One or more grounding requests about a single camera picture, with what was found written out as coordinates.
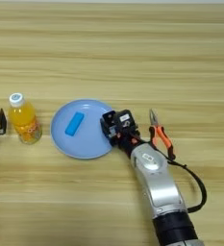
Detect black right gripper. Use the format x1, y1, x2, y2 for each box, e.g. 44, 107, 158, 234
99, 110, 142, 153

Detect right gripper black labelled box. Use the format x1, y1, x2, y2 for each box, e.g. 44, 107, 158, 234
115, 109, 137, 130

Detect light blue round plate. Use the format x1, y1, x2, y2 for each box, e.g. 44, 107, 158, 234
50, 99, 116, 160

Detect black cube with white base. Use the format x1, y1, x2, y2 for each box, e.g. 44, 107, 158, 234
105, 117, 117, 135

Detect orange handled pliers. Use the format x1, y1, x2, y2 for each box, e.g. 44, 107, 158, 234
148, 109, 177, 161

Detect orange juice bottle white cap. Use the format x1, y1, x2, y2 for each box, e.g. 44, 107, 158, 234
8, 92, 43, 145

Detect blue rectangular block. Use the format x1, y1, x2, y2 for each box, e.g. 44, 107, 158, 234
64, 111, 86, 137

